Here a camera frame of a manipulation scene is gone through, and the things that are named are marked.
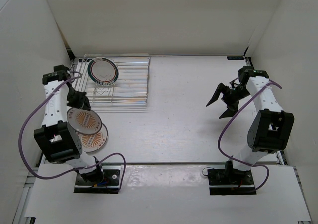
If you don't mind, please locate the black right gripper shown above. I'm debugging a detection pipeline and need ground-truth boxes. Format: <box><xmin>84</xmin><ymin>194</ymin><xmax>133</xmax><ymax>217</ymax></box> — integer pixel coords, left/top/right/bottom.
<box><xmin>206</xmin><ymin>83</ymin><xmax>251</xmax><ymax>119</ymax></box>

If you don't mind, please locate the orange sunburst plate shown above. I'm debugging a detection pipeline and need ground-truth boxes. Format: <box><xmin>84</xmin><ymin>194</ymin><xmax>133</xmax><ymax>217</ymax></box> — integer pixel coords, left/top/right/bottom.
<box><xmin>78</xmin><ymin>124</ymin><xmax>109</xmax><ymax>153</ymax></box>
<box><xmin>67</xmin><ymin>108</ymin><xmax>102</xmax><ymax>135</ymax></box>

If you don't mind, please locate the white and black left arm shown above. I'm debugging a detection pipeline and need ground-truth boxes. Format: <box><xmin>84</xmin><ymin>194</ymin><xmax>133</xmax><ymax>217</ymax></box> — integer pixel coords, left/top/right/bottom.
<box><xmin>34</xmin><ymin>65</ymin><xmax>104</xmax><ymax>184</ymax></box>

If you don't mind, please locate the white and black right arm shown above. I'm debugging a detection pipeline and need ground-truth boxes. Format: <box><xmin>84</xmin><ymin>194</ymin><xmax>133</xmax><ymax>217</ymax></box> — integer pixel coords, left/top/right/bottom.
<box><xmin>207</xmin><ymin>66</ymin><xmax>294</xmax><ymax>184</ymax></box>

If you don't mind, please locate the green rimmed white plate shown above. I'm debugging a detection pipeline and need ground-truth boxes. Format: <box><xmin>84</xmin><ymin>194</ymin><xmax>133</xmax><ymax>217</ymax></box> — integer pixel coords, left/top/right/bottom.
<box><xmin>87</xmin><ymin>57</ymin><xmax>119</xmax><ymax>86</ymax></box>

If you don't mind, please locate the small black label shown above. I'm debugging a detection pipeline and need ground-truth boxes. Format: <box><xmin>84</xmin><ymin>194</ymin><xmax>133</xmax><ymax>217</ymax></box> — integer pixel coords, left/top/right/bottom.
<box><xmin>227</xmin><ymin>56</ymin><xmax>245</xmax><ymax>61</ymax></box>

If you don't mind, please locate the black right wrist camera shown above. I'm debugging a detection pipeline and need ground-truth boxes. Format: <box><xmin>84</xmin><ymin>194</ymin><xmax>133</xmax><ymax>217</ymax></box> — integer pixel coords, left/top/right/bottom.
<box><xmin>238</xmin><ymin>66</ymin><xmax>254</xmax><ymax>84</ymax></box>

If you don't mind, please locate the wire dish rack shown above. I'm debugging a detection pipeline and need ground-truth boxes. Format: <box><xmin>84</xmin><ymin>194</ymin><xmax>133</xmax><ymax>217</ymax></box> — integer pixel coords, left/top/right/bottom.
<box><xmin>71</xmin><ymin>54</ymin><xmax>151</xmax><ymax>112</ymax></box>

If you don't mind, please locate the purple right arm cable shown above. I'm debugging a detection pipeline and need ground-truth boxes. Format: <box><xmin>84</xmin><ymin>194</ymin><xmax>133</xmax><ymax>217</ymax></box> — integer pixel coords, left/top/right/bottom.
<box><xmin>217</xmin><ymin>78</ymin><xmax>284</xmax><ymax>190</ymax></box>

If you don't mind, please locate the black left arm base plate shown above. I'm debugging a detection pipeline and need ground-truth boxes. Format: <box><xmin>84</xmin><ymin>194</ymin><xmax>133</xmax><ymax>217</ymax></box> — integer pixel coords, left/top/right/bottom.
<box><xmin>73</xmin><ymin>166</ymin><xmax>122</xmax><ymax>194</ymax></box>

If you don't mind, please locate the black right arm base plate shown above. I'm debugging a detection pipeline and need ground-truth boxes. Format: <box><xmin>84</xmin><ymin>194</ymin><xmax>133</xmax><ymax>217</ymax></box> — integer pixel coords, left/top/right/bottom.
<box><xmin>207</xmin><ymin>168</ymin><xmax>256</xmax><ymax>196</ymax></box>

